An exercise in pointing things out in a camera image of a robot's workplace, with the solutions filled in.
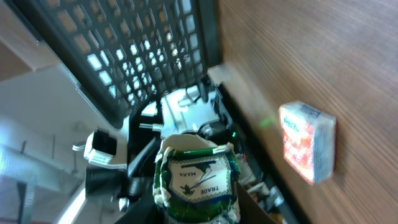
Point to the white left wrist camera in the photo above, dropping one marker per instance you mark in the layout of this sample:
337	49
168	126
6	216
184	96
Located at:
100	147

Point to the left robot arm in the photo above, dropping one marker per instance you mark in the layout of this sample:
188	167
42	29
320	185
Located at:
124	167

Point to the grey plastic shopping basket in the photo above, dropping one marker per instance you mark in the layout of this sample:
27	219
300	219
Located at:
126	53

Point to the small green white box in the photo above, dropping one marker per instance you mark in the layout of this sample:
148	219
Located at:
195	181

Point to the red tissue packet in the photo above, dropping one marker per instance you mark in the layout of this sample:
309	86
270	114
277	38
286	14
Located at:
309	139

